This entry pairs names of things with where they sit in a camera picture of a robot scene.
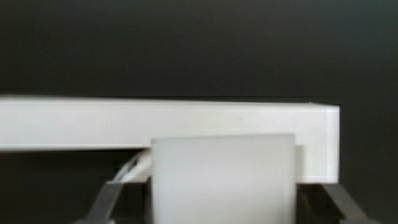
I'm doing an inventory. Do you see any white U-shaped fence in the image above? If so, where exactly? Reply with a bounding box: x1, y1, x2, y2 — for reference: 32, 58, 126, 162
0, 97, 339, 183

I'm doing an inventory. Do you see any white round stool seat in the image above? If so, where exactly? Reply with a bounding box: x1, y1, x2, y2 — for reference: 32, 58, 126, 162
113, 150, 153, 183

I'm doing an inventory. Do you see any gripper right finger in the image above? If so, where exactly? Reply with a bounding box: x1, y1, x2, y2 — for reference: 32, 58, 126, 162
298, 182, 384, 224

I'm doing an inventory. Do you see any white stool leg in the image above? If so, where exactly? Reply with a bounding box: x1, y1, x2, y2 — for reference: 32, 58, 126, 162
151, 134, 296, 224

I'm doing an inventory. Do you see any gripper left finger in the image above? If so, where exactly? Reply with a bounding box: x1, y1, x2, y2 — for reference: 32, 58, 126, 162
73, 181, 124, 224

